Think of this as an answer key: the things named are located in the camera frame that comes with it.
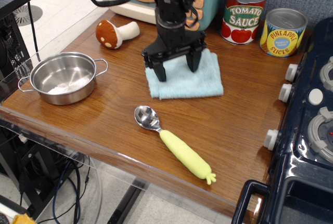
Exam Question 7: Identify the stainless steel pot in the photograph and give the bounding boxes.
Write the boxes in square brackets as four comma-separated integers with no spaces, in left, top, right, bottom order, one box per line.
[18,52,109,106]

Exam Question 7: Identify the pineapple slices can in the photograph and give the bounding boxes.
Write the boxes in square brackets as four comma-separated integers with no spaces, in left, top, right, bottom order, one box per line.
[260,8,308,58]

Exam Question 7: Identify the plush brown mushroom toy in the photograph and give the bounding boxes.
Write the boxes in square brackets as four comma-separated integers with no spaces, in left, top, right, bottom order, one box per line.
[95,20,140,49]

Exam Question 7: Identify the yellow object at corner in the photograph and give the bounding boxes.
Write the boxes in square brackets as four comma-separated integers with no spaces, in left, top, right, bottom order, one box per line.
[12,214,36,224]

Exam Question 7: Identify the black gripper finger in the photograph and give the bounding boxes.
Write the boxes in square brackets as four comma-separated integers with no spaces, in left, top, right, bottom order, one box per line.
[152,61,167,82]
[186,48,202,72]

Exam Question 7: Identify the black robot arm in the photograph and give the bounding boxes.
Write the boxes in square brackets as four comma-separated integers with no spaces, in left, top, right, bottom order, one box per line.
[142,0,207,82]

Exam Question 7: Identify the black floor cable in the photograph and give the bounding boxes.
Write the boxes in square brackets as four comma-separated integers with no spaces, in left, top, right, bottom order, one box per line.
[36,156,92,224]

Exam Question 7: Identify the blue floor cable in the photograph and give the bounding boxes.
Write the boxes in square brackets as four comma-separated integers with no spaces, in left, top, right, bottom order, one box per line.
[52,159,81,224]

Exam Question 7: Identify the black table leg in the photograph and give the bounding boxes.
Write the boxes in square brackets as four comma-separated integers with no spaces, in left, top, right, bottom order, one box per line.
[107,178,148,224]

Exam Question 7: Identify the tomato sauce can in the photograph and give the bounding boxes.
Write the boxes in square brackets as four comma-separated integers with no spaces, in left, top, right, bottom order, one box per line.
[221,0,266,44]

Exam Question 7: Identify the spoon with yellow handle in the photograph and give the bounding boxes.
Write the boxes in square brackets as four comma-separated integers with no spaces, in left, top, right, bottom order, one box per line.
[134,106,216,185]

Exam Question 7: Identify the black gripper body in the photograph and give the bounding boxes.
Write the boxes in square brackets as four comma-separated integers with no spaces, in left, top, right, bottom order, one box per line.
[142,18,207,69]

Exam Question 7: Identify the light blue cloth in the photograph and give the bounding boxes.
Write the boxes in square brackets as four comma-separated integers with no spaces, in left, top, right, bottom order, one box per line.
[145,48,224,100]

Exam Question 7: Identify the dark blue toy stove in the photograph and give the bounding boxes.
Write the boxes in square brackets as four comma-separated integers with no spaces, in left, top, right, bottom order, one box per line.
[232,18,332,223]

